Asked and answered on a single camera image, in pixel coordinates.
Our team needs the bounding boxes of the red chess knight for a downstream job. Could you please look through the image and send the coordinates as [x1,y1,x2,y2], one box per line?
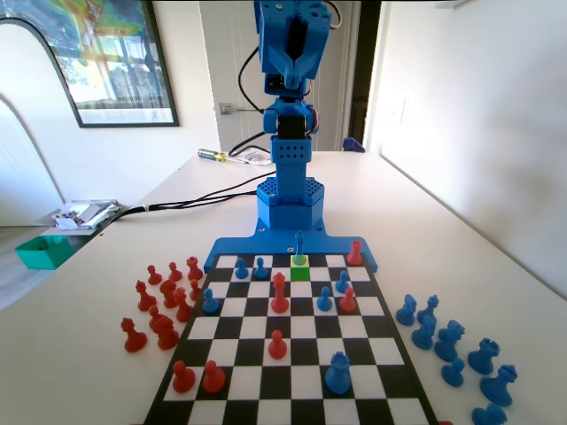
[155,314,181,352]
[159,278,180,310]

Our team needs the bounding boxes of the silver door handle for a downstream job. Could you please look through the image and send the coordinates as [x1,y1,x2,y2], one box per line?
[218,102,267,117]

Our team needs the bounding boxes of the red chess king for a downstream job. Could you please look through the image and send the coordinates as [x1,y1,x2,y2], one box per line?
[270,272,291,315]

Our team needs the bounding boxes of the blue chess rook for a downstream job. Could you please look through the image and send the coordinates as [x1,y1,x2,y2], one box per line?
[466,338,502,375]
[324,351,353,396]

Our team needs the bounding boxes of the red chess rook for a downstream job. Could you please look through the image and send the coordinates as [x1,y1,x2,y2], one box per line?
[185,256,205,282]
[346,240,364,267]

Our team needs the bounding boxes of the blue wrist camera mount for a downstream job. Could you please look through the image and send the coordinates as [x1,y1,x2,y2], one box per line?
[265,72,312,97]

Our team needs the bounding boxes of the pile of papers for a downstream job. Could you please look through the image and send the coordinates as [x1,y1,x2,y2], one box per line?
[50,199,121,232]

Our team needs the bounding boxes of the green plastic bin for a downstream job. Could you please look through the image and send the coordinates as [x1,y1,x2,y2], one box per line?
[14,235,74,271]

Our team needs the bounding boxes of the black framed poster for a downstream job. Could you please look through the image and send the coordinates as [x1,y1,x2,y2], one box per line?
[51,0,181,129]

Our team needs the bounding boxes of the red white servo wires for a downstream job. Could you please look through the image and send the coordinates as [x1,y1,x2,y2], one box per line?
[327,0,346,32]

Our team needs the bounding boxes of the blue chess piece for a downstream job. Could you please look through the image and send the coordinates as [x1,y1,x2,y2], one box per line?
[470,402,509,425]

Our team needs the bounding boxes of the black cable behind arm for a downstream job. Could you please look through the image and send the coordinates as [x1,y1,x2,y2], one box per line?
[227,129,272,158]

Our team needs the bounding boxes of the black camera cable loop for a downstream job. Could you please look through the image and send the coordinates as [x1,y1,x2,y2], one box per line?
[237,45,268,112]

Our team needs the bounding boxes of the black white chessboard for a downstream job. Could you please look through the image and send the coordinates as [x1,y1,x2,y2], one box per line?
[142,252,439,425]

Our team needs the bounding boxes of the blue base plate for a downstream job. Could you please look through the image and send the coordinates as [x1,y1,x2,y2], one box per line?
[203,220,382,274]

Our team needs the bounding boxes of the black power cable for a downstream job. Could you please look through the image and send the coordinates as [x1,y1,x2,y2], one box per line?
[99,174,268,228]
[99,189,260,228]

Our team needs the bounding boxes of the white door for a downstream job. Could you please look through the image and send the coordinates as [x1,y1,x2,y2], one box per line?
[198,0,356,152]

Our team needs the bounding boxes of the yellow handle screwdriver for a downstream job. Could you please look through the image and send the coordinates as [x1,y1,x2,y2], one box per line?
[197,148,249,166]

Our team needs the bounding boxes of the white arched panel black edge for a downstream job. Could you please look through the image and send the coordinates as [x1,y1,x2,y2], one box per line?
[0,16,66,228]

